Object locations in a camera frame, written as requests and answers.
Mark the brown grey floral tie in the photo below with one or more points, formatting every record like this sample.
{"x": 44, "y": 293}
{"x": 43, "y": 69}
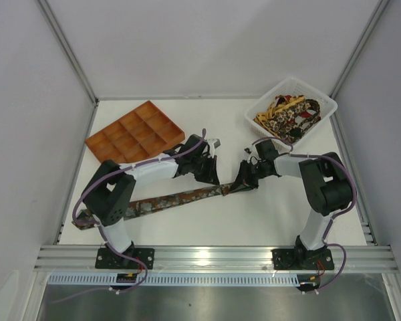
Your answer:
{"x": 170, "y": 200}

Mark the white slotted cable duct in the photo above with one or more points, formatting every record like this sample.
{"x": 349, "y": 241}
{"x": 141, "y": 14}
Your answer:
{"x": 174, "y": 279}

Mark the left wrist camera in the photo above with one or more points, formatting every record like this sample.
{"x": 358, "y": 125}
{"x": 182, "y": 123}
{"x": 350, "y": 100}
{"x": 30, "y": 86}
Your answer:
{"x": 213, "y": 144}

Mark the left aluminium frame post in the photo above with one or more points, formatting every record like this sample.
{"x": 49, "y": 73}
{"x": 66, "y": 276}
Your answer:
{"x": 63, "y": 42}

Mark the yellow patterned tie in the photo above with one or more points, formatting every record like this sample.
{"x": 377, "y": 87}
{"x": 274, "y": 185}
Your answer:
{"x": 282, "y": 109}

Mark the aluminium mounting rail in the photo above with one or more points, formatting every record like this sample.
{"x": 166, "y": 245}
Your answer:
{"x": 216, "y": 259}

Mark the orange compartment tray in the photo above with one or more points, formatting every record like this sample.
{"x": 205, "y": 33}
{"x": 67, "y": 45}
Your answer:
{"x": 140, "y": 134}

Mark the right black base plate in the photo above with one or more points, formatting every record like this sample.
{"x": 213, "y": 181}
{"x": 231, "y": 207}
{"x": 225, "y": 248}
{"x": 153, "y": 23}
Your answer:
{"x": 298, "y": 259}

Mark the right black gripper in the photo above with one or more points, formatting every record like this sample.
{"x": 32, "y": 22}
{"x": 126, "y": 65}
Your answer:
{"x": 248, "y": 172}

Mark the dark floral tie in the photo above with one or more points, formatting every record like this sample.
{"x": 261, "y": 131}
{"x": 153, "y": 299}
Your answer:
{"x": 292, "y": 137}

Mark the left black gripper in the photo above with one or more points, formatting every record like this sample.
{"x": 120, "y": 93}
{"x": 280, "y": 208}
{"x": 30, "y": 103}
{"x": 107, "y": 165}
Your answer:
{"x": 204, "y": 165}

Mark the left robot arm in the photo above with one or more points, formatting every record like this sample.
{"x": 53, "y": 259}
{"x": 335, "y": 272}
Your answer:
{"x": 170, "y": 164}

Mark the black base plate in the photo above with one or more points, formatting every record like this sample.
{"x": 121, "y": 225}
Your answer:
{"x": 108, "y": 260}
{"x": 298, "y": 259}

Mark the white plastic basket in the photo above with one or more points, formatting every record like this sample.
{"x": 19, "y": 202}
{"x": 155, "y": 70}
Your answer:
{"x": 292, "y": 87}

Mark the right aluminium frame post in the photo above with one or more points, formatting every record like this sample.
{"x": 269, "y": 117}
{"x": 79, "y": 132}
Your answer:
{"x": 361, "y": 43}

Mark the red tie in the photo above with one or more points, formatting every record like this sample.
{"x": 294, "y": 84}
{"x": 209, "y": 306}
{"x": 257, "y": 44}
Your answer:
{"x": 306, "y": 114}

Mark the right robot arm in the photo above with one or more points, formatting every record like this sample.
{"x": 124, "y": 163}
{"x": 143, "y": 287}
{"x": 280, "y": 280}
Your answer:
{"x": 329, "y": 189}

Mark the aluminium frame post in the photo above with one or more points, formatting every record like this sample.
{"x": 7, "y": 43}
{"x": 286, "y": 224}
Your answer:
{"x": 63, "y": 42}
{"x": 361, "y": 43}

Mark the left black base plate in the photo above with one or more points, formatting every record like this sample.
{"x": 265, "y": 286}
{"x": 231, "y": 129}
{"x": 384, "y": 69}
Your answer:
{"x": 108, "y": 260}

